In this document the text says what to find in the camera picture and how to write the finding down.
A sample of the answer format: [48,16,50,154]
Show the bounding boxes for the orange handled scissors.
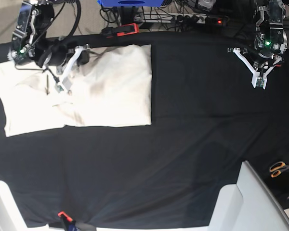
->
[269,161,289,178]

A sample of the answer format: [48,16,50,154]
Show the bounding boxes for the black power strip red light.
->
[205,16,226,26]

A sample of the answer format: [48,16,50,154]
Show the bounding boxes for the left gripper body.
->
[247,48,282,71]

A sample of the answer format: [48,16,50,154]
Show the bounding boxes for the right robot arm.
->
[7,0,81,72]

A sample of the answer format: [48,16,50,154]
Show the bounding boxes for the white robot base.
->
[208,161,289,231]
[0,180,50,231]

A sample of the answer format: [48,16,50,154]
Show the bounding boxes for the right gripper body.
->
[37,44,90,74]

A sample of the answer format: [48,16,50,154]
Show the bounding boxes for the white power strip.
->
[134,12,207,24]

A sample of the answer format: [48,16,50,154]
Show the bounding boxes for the white T-shirt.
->
[0,45,152,137]

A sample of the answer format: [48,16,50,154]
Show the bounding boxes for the black table cloth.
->
[0,32,289,229]

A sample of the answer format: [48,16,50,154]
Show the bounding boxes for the blue plastic box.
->
[97,0,168,7]

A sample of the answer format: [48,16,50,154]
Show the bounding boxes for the orange clamp bottom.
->
[57,211,76,230]

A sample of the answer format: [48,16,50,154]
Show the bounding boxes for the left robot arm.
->
[249,0,288,76]

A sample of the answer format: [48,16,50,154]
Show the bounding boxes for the orange black clamp top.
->
[101,23,139,38]

